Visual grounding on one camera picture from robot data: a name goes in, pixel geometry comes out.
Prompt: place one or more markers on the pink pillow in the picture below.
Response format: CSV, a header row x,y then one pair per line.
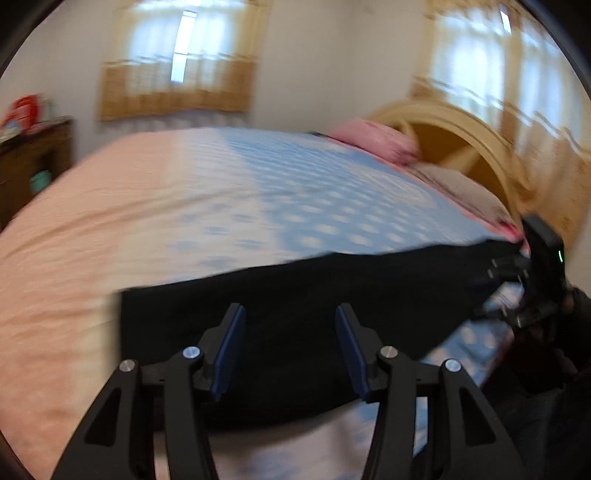
x,y
378,138

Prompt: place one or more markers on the black pants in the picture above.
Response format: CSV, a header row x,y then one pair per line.
x,y
295,286

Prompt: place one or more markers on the pink bed sheet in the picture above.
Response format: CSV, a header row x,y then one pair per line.
x,y
505,227

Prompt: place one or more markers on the red bag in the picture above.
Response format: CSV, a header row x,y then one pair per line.
x,y
23,113

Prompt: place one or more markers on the brown wooden dresser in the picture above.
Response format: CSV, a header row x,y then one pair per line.
x,y
27,157

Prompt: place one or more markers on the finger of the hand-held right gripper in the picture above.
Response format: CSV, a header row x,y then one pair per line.
x,y
498,314
508,268

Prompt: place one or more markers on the teal box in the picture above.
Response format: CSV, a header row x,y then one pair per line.
x,y
40,181

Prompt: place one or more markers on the blue and pink printed blanket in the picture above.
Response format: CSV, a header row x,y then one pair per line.
x,y
184,207

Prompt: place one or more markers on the cream wooden headboard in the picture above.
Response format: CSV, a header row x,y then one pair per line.
x,y
461,110

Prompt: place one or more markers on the striped pillow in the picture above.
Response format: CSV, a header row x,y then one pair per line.
x,y
461,189

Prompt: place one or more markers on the person's right hand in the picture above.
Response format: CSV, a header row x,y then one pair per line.
x,y
575,314

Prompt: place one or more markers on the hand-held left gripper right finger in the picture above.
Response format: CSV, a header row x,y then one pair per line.
x,y
353,355

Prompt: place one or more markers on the beige window curtain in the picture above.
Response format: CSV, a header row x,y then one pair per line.
x,y
184,92
508,69

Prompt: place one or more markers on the person's right forearm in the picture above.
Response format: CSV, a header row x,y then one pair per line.
x,y
545,415

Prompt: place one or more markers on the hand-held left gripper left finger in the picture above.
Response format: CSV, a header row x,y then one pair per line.
x,y
228,355

